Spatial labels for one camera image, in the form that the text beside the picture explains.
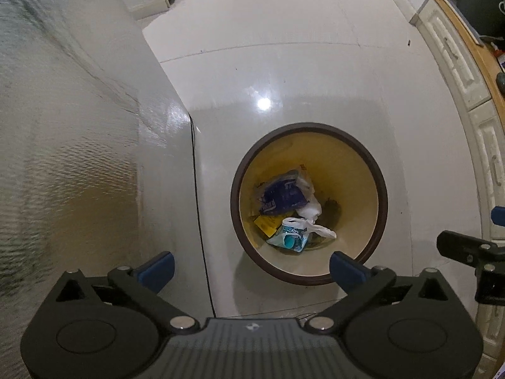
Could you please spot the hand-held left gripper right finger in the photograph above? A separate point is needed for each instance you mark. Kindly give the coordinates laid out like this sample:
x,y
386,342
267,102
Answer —
x,y
349,274

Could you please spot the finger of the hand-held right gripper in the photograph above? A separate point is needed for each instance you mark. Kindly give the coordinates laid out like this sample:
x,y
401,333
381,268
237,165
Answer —
x,y
499,215
461,244

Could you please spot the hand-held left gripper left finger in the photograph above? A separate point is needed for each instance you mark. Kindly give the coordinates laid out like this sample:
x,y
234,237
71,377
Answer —
x,y
158,274

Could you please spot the teal white packet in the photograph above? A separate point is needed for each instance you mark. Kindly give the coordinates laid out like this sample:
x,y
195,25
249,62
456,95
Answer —
x,y
290,237

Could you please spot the yellow trash bin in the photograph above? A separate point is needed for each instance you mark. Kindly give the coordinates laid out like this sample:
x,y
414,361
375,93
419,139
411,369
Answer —
x,y
343,173

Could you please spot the blue wrapper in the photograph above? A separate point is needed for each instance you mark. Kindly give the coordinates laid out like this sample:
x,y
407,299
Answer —
x,y
280,197

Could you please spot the silver foil table cover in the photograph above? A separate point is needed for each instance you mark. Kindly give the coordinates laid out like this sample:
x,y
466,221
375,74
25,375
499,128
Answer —
x,y
79,126

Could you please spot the bear print dark cloth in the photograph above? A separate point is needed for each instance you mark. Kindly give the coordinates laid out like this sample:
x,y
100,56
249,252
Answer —
x,y
473,4

